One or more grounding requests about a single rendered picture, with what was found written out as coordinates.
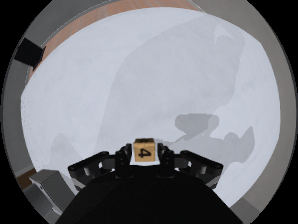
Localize small brown cube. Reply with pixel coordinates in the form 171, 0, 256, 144
134, 138, 155, 162

